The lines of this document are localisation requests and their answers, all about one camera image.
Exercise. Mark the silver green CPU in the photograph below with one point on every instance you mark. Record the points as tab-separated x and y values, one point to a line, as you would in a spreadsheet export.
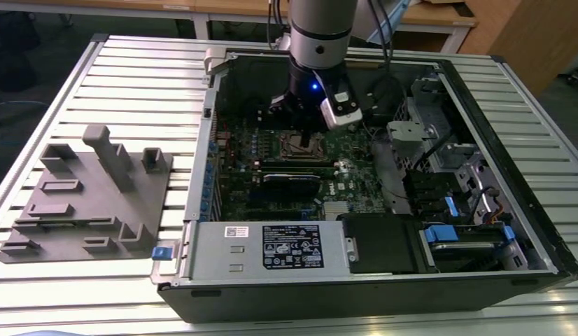
296	145

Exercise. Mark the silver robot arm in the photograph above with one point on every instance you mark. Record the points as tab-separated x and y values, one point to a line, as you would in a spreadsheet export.
320	38

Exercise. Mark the black RAM slot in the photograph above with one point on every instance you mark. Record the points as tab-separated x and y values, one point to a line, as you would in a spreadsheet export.
298	162

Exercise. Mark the green motherboard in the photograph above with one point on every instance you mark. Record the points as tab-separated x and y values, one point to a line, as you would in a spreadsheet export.
358	175

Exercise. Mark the metal drive cage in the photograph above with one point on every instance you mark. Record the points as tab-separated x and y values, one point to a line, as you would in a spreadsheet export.
426	105

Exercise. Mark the black graphics card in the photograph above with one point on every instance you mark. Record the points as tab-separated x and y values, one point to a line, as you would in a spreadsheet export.
289	189

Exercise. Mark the silver chipset heat sink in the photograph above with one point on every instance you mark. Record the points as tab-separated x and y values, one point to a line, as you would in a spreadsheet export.
338	207

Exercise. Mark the short wooden desk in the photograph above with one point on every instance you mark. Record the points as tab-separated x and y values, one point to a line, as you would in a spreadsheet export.
438	15

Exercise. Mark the blue drive clip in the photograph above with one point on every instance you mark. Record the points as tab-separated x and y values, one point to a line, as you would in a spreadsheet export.
452	206

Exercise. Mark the silver power supply unit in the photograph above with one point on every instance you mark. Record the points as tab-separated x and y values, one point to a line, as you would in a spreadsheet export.
214	252

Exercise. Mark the wooden cabinet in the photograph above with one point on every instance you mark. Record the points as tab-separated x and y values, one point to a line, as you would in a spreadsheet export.
526	35

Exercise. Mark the long wooden desk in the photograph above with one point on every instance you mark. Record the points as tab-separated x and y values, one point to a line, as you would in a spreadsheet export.
106	3

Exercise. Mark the grey parts rack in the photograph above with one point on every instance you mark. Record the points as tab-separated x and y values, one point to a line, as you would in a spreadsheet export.
106	210

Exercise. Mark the blue case latch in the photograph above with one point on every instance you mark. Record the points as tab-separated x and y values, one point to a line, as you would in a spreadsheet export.
162	253

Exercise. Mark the hard disk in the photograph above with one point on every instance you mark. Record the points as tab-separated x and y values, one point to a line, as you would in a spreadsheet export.
461	255

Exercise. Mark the small blue carrier tab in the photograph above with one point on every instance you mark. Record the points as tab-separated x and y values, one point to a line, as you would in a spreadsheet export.
509	234

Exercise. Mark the black PC case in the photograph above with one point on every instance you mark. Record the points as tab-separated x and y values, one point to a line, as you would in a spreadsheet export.
364	301

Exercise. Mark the black office chair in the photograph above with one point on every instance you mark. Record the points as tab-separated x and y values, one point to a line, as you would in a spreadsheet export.
14	52

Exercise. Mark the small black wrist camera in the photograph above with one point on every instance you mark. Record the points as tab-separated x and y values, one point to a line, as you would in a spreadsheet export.
281	105

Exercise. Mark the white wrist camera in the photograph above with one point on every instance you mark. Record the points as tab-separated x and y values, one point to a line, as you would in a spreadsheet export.
342	110

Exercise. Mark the grey metal bracket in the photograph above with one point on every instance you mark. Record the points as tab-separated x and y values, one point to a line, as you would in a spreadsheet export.
408	131

